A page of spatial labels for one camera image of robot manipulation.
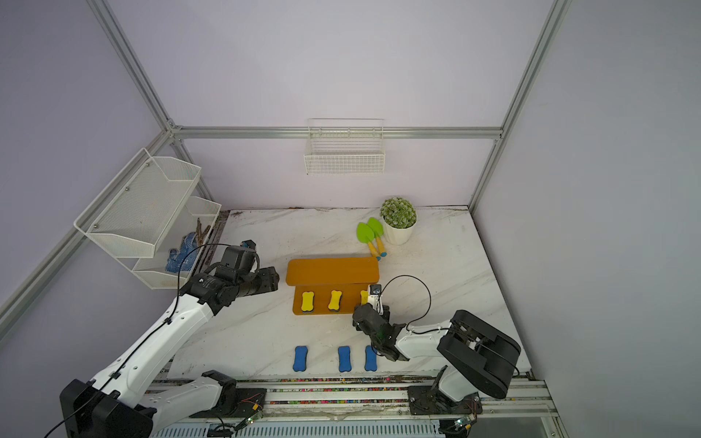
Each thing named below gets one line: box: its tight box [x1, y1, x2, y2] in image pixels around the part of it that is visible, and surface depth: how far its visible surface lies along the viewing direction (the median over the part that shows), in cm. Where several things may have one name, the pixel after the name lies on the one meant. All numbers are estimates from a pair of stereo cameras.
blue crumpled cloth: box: [165, 231, 199, 273], surface depth 90 cm
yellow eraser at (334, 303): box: [327, 289, 343, 312], surface depth 92 cm
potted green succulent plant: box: [379, 197, 418, 246], surface depth 103 cm
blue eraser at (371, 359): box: [364, 344, 377, 372], surface depth 82 cm
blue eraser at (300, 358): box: [292, 345, 308, 372], surface depth 83 cm
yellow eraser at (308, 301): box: [301, 291, 315, 312], surface depth 92 cm
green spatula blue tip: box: [366, 217, 388, 258], surface depth 116 cm
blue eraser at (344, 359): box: [337, 345, 353, 373], surface depth 83 cm
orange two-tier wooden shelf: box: [285, 257, 380, 315], surface depth 88 cm
